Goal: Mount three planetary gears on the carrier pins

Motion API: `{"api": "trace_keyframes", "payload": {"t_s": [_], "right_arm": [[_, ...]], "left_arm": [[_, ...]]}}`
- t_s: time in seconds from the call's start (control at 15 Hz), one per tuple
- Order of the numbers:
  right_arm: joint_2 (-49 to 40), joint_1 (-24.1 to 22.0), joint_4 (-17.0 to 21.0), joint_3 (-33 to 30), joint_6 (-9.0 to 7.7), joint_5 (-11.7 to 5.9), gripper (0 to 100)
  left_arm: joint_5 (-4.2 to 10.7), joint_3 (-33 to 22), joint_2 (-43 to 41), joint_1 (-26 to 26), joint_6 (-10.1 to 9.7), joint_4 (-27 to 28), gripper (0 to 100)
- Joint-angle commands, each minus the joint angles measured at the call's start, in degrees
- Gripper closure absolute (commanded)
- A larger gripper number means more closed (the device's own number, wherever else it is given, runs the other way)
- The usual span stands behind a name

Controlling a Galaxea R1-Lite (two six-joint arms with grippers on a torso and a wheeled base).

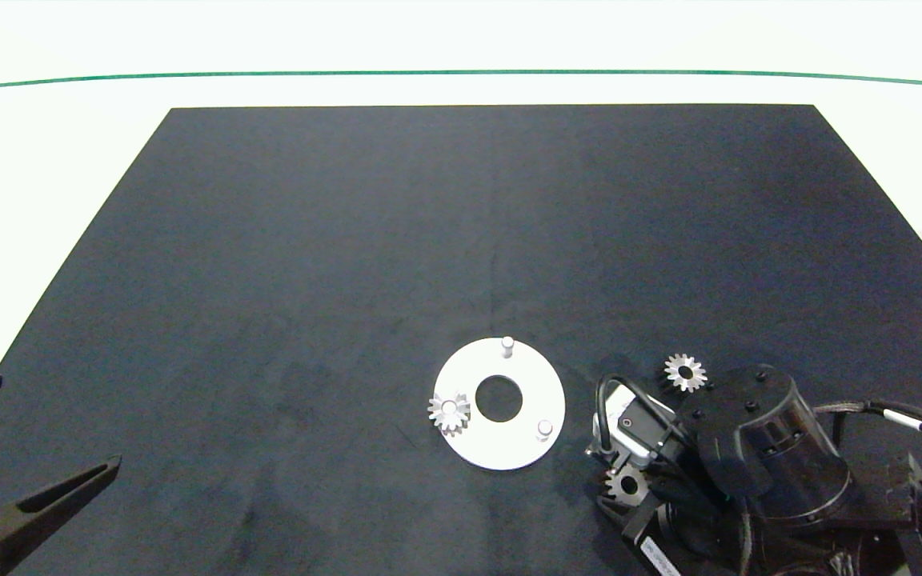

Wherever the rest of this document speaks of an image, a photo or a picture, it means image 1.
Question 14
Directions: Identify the black camera cable loop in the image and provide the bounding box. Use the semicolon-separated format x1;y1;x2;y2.
595;374;638;453

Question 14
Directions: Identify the round white carrier plate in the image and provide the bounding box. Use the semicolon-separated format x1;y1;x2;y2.
434;335;567;471

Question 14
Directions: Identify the dark mat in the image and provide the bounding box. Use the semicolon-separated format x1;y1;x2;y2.
0;104;922;576

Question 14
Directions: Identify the small steel planetary gear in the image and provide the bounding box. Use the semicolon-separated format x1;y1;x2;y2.
604;465;654;502
427;392;471;435
663;353;708;394

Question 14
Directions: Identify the boxy wrist camera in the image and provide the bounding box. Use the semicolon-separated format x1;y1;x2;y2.
587;390;679;469

